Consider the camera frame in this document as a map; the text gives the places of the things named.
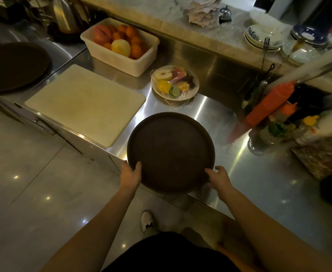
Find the person's left hand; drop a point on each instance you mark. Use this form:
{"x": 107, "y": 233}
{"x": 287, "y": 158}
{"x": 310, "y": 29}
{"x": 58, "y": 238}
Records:
{"x": 129, "y": 177}

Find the person's right hand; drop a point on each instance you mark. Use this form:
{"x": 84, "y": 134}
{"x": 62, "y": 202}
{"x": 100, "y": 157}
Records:
{"x": 220, "y": 179}

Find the person's left thumb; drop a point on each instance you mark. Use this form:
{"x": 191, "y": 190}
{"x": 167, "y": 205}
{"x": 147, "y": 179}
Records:
{"x": 138, "y": 168}

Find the person's right thumb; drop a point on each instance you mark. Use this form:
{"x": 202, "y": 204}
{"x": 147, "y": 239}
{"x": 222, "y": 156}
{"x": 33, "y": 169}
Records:
{"x": 209, "y": 174}

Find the round dark brown tray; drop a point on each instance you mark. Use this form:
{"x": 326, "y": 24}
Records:
{"x": 13, "y": 66}
{"x": 171, "y": 152}

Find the person's left forearm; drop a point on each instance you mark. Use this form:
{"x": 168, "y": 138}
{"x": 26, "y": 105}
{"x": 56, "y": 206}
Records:
{"x": 92, "y": 232}

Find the person's right forearm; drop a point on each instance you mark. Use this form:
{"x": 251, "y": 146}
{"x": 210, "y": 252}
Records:
{"x": 270, "y": 232}

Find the person's white shoe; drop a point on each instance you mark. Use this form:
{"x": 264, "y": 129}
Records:
{"x": 148, "y": 220}

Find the green-labelled glass bottle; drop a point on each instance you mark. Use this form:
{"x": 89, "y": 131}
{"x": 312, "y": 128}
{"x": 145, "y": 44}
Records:
{"x": 272, "y": 132}

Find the white cutting board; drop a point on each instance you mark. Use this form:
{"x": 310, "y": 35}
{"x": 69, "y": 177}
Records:
{"x": 85, "y": 104}

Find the person's black shorts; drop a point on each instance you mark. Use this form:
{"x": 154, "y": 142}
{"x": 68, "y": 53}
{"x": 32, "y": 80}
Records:
{"x": 171, "y": 253}

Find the orange squeeze bottle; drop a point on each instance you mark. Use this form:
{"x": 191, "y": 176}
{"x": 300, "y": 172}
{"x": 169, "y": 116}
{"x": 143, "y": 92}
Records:
{"x": 269, "y": 104}

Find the wrapped plate of cut fruit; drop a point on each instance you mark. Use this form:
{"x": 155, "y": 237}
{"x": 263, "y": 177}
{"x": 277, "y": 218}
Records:
{"x": 174, "y": 82}

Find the small orange-capped bottle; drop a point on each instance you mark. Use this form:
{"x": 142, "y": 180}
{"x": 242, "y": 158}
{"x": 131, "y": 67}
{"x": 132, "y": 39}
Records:
{"x": 286, "y": 111}

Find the patterned tray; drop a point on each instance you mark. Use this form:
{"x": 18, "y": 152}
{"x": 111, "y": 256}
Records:
{"x": 317, "y": 158}

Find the white plastic tub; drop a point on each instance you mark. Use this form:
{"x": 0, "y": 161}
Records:
{"x": 120, "y": 58}

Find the yellow-capped white bottle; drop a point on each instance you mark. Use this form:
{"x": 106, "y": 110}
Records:
{"x": 320, "y": 126}

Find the yellow round fruit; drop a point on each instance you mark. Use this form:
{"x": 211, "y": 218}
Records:
{"x": 121, "y": 47}

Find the pile of oranges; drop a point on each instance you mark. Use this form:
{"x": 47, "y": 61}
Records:
{"x": 130, "y": 39}

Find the metal fork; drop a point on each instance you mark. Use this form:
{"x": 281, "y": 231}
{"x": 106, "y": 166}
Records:
{"x": 264, "y": 50}

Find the red apple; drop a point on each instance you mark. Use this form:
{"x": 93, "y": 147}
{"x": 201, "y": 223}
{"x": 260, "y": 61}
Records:
{"x": 101, "y": 35}

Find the white roll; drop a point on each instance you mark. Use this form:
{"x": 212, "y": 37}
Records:
{"x": 304, "y": 69}

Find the stack of patterned white plates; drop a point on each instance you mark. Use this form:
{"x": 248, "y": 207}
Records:
{"x": 263, "y": 38}

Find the stack of clear glass plates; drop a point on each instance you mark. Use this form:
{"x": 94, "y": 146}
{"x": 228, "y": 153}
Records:
{"x": 299, "y": 53}

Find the pile of crumpled paper napkins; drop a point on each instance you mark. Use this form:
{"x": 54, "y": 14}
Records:
{"x": 204, "y": 11}

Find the steel kettle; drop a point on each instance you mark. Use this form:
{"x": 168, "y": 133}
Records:
{"x": 67, "y": 15}

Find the stack of blue-rimmed plates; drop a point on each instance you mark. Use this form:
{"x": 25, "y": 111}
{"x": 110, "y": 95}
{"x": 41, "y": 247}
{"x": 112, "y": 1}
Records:
{"x": 309, "y": 35}

